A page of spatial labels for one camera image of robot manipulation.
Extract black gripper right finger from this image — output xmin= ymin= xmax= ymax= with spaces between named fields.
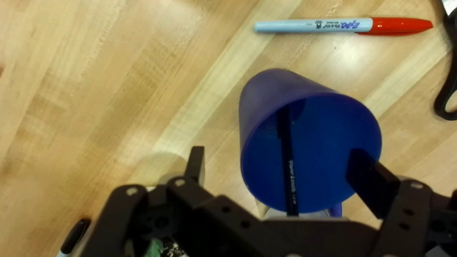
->
xmin=345 ymin=147 xmax=457 ymax=257

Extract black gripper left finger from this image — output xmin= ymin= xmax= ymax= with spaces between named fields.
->
xmin=81 ymin=144 xmax=212 ymax=257

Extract blue plastic cup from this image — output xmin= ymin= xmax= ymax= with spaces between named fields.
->
xmin=236 ymin=67 xmax=383 ymax=216

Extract black pen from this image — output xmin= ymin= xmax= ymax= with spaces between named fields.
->
xmin=274 ymin=107 xmax=301 ymax=219

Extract blue pen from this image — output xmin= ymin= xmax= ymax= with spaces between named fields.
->
xmin=326 ymin=203 xmax=345 ymax=219

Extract black scissors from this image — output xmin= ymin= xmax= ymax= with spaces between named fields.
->
xmin=431 ymin=0 xmax=457 ymax=121

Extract dark green marker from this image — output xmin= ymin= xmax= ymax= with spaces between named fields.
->
xmin=55 ymin=217 xmax=92 ymax=257

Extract red capped white marker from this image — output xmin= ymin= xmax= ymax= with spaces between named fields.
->
xmin=252 ymin=16 xmax=435 ymax=37

